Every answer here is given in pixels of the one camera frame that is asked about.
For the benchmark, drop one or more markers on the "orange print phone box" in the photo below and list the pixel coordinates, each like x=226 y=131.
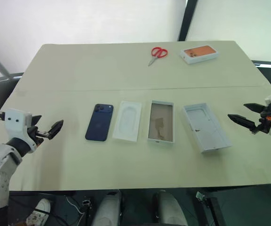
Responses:
x=199 y=53

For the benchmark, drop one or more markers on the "small black bracket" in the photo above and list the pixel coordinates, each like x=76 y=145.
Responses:
x=86 y=205

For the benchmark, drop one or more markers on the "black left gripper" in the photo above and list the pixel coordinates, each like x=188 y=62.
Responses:
x=37 y=134

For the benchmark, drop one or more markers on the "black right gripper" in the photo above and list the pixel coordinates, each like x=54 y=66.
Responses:
x=266 y=122

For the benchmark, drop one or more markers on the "white box lid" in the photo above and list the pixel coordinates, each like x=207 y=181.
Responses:
x=206 y=127

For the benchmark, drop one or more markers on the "black bar with light stripe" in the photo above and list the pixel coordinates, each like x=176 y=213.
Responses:
x=269 y=64

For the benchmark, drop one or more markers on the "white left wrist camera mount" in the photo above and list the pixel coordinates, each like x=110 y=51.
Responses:
x=15 y=120

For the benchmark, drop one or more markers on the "white moulded tray insert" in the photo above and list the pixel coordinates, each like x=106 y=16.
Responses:
x=127 y=122

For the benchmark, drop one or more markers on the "white box with brown insert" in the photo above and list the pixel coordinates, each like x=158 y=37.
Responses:
x=161 y=122

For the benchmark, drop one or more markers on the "dark blue smartphone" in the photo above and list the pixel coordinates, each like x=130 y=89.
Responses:
x=100 y=124

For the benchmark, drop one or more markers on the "white shoe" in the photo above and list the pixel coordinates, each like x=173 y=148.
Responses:
x=40 y=210

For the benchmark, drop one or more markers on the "black slanted pillar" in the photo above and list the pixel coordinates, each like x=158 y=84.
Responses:
x=186 y=21

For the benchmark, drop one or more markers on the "black stand with metal clamp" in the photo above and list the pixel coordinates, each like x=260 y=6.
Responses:
x=214 y=212

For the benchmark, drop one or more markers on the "grey rounded leg shell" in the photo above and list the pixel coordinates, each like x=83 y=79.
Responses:
x=107 y=209
x=170 y=209

